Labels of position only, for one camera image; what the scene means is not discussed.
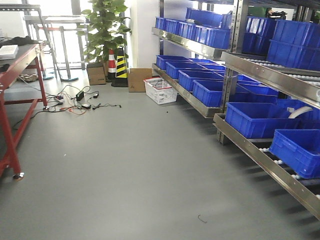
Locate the white plastic basket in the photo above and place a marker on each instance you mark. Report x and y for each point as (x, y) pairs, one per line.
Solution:
(160, 91)

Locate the brown cardboard box floor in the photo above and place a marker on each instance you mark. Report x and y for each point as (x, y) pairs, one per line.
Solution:
(136, 77)

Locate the black yellow striped cone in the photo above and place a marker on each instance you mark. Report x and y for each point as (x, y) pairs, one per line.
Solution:
(121, 75)

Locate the red white traffic cone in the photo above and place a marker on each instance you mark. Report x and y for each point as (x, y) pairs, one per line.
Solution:
(112, 68)

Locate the green potted plant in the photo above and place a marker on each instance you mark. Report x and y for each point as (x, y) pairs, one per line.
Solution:
(106, 29)

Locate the steel roller shelf rack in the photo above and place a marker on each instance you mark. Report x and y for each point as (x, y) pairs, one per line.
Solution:
(270, 110)

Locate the red frame workbench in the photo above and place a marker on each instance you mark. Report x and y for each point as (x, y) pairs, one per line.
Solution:
(27, 57)

